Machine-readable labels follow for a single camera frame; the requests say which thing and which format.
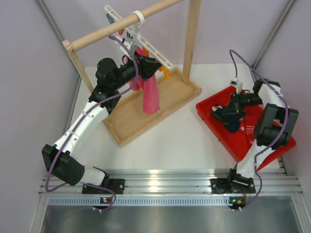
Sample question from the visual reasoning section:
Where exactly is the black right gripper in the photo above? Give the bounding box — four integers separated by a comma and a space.
223, 92, 264, 115

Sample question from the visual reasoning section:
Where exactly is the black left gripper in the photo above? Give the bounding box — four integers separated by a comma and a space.
111, 51, 162, 90

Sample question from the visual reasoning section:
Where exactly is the orange end clip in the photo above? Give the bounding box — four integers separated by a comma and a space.
158, 66, 171, 80

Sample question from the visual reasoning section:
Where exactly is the white clip hanger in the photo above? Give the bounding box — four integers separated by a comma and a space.
104, 5, 173, 70

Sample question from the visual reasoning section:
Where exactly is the pink sock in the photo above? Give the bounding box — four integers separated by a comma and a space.
129, 47, 145, 91
143, 75, 160, 114

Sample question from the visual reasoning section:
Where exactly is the navy santa sock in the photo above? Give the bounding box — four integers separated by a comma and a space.
223, 114, 245, 133
211, 105, 229, 121

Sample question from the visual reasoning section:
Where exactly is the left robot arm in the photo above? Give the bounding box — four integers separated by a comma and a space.
42, 53, 161, 193

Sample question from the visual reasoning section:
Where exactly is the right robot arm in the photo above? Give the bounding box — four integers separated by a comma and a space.
221, 79, 299, 193

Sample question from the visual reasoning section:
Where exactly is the orange middle clip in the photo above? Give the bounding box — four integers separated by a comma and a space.
143, 48, 150, 57

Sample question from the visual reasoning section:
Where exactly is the teal clip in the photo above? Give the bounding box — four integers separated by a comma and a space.
106, 14, 114, 24

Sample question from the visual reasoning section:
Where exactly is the red snowflake sock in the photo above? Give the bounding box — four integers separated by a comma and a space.
237, 106, 262, 155

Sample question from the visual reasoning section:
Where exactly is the red plastic bin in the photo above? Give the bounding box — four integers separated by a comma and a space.
195, 83, 297, 172

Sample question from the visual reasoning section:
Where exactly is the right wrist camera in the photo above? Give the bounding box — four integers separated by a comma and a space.
230, 77, 243, 94

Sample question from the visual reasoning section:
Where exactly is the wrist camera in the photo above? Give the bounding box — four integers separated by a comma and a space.
117, 36, 137, 53
230, 77, 243, 94

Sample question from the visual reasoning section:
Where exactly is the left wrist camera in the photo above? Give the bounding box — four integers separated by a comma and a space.
117, 36, 137, 53

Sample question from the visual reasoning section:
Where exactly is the wooden rack frame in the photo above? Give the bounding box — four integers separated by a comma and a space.
61, 0, 201, 148

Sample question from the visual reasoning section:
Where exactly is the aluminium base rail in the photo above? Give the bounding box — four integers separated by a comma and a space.
38, 169, 303, 207

